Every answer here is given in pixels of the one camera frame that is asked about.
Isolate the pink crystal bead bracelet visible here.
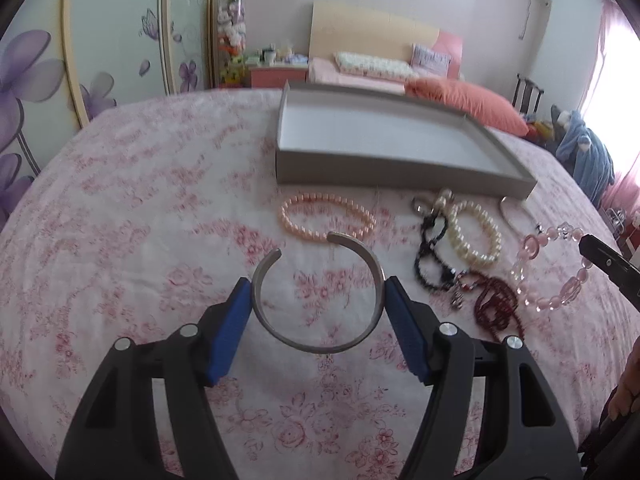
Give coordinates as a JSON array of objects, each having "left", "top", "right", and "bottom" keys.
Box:
[{"left": 508, "top": 222, "right": 598, "bottom": 316}]

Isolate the dark red bead bracelet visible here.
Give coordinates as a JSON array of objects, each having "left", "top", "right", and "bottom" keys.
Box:
[{"left": 449, "top": 268, "right": 525, "bottom": 344}]

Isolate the thin silver bangle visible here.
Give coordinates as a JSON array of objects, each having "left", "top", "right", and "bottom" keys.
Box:
[{"left": 498, "top": 196, "right": 539, "bottom": 238}]

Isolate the wide silver cuff bangle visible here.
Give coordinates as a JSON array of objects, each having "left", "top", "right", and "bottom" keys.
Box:
[{"left": 250, "top": 232, "right": 385, "bottom": 356}]

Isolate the pink pearl bracelet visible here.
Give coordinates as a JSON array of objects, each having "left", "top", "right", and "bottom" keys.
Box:
[{"left": 278, "top": 192, "right": 378, "bottom": 246}]

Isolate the right hand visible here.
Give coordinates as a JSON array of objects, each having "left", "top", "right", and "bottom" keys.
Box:
[{"left": 608, "top": 372, "right": 639, "bottom": 420}]

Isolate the blue plush garment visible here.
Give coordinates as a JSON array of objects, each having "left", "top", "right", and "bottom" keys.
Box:
[{"left": 551, "top": 105, "right": 615, "bottom": 208}]

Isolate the dark wooden chair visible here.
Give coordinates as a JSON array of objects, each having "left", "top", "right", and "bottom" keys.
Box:
[{"left": 512, "top": 74, "right": 544, "bottom": 115}]

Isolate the pink floral bedsheet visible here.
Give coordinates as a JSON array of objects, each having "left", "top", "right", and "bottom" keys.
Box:
[{"left": 1, "top": 90, "right": 639, "bottom": 479}]

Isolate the orange pillow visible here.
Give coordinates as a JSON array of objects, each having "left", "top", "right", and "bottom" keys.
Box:
[{"left": 405, "top": 77, "right": 528, "bottom": 138}]

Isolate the purple patterned pillow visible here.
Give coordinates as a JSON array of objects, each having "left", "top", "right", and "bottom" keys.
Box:
[{"left": 410, "top": 44, "right": 451, "bottom": 77}]

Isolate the grey cardboard tray box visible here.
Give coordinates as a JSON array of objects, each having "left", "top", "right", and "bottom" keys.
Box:
[{"left": 276, "top": 81, "right": 537, "bottom": 200}]

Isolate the floral white pillow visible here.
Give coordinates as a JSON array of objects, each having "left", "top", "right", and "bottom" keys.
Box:
[{"left": 334, "top": 52, "right": 418, "bottom": 82}]

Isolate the beige pink headboard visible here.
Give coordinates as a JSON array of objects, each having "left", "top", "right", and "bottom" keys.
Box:
[{"left": 309, "top": 1, "right": 463, "bottom": 78}]

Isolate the plush toy display tube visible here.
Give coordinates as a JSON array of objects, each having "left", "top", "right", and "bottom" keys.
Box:
[{"left": 216, "top": 0, "right": 246, "bottom": 88}]

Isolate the pink nightstand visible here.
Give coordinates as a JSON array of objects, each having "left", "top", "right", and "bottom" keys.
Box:
[{"left": 250, "top": 64, "right": 308, "bottom": 89}]

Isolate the floral sliding wardrobe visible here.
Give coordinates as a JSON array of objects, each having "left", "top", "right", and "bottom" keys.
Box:
[{"left": 1, "top": 0, "right": 213, "bottom": 219}]

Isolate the white mug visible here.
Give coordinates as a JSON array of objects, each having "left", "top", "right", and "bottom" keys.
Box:
[{"left": 262, "top": 49, "right": 277, "bottom": 66}]

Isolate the white pearl bracelet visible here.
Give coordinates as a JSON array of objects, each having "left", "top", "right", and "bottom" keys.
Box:
[{"left": 432, "top": 187, "right": 504, "bottom": 267}]

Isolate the black bead bracelet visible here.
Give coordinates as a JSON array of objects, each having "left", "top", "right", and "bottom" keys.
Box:
[{"left": 412, "top": 211, "right": 459, "bottom": 294}]

